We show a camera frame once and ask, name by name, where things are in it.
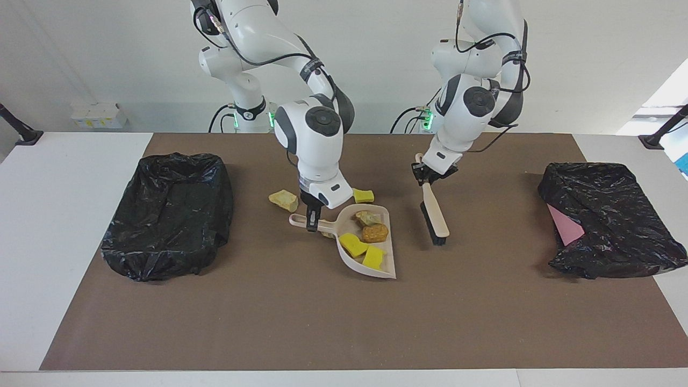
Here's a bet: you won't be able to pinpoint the black bag bin with pink box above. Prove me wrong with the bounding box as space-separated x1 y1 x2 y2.
537 161 688 280

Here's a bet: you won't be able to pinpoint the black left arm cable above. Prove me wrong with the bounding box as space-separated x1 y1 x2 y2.
456 0 530 154

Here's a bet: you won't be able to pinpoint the pink box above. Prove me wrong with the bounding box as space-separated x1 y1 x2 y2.
547 203 585 247

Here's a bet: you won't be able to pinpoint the black bag lined trash bin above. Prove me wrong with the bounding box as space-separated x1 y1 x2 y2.
101 153 234 282

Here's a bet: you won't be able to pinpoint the black camera stand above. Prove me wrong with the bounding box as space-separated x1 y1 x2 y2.
0 103 44 146
639 105 688 150

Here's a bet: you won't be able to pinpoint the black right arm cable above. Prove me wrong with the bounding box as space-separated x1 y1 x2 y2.
191 0 347 135

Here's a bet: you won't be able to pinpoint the brown table mat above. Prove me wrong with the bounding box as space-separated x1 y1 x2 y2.
40 133 688 371

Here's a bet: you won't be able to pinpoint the black base cable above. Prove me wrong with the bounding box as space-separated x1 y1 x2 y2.
391 89 433 134
209 104 237 133

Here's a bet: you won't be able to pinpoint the beige plastic dustpan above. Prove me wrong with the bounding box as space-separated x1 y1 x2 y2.
289 203 397 280

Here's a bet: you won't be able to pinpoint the white brush handle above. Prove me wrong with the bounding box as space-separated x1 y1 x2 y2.
415 153 450 246

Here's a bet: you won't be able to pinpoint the notched yellow sponge piece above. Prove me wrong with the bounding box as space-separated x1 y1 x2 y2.
362 246 388 269

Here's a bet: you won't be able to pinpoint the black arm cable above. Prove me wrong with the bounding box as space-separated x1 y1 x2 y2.
456 0 530 154
191 0 347 135

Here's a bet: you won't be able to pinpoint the white boxes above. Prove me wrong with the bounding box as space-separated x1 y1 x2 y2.
71 102 128 130

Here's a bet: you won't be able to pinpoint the pale green trash chunk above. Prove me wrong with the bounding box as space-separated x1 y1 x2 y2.
269 190 299 213

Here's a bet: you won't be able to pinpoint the brown bread roll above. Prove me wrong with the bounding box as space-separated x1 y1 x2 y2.
361 223 389 243

